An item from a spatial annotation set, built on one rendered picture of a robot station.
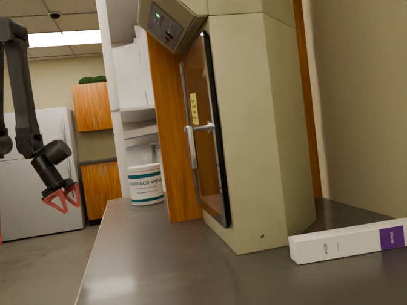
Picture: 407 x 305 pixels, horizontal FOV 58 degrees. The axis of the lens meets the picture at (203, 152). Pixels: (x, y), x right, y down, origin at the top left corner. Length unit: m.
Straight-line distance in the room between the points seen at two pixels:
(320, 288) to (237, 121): 0.33
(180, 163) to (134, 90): 1.09
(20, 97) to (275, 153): 0.88
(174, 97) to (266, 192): 0.46
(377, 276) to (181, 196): 0.62
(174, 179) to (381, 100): 0.58
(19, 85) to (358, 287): 1.12
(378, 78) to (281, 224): 0.45
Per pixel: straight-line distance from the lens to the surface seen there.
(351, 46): 1.09
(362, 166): 1.09
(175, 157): 1.07
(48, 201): 1.26
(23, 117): 1.33
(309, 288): 0.60
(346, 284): 0.62
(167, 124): 1.07
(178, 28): 0.86
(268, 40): 0.78
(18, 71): 1.35
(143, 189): 1.43
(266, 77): 0.76
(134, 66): 2.12
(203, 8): 0.75
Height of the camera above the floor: 1.19
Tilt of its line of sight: 3 degrees down
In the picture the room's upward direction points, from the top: 7 degrees counter-clockwise
